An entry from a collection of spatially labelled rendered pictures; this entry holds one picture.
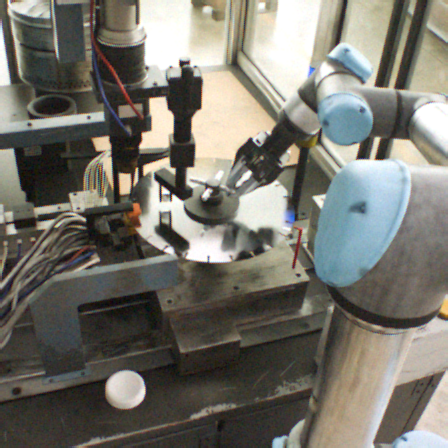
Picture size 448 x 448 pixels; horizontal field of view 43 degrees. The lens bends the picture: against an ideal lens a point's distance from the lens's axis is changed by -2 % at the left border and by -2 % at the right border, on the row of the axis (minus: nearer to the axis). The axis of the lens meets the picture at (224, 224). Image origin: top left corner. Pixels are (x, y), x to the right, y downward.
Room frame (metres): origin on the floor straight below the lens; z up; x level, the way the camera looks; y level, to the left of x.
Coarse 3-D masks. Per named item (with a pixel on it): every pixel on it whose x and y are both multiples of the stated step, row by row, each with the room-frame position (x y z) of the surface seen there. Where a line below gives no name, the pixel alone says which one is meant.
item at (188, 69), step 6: (186, 66) 0.82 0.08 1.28; (192, 66) 0.82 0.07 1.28; (186, 72) 0.81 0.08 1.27; (192, 72) 0.81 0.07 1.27; (186, 78) 0.81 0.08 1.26; (192, 78) 0.81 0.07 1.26; (186, 84) 0.81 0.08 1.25; (192, 84) 0.81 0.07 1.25; (186, 90) 0.81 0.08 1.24; (186, 96) 0.81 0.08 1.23; (186, 102) 0.81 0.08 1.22; (186, 108) 0.81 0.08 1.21
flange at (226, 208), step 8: (200, 192) 0.92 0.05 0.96; (224, 192) 0.93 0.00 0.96; (192, 200) 0.90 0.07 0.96; (200, 200) 0.90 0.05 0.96; (208, 200) 0.88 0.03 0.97; (216, 200) 0.89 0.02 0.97; (224, 200) 0.91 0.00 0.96; (232, 200) 0.91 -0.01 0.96; (192, 208) 0.87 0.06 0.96; (200, 208) 0.88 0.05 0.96; (208, 208) 0.88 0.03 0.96; (216, 208) 0.88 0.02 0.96; (224, 208) 0.88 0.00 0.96; (232, 208) 0.89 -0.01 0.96; (192, 216) 0.86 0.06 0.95; (200, 216) 0.85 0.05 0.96; (208, 216) 0.86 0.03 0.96; (216, 216) 0.86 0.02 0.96; (224, 216) 0.86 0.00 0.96; (232, 216) 0.87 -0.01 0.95
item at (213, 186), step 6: (222, 174) 0.94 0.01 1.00; (192, 180) 0.91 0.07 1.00; (198, 180) 0.91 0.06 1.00; (210, 180) 0.91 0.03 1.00; (216, 180) 0.91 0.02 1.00; (210, 186) 0.89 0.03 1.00; (216, 186) 0.89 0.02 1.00; (222, 186) 0.90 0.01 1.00; (210, 192) 0.88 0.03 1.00; (216, 192) 0.89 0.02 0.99; (234, 192) 0.89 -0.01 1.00; (204, 198) 0.86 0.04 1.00
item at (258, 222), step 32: (224, 160) 1.06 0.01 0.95; (256, 192) 0.96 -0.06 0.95; (160, 224) 0.83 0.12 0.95; (192, 224) 0.84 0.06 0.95; (224, 224) 0.85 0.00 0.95; (256, 224) 0.86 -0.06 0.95; (288, 224) 0.86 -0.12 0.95; (192, 256) 0.75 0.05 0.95; (224, 256) 0.76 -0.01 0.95; (256, 256) 0.77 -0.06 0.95
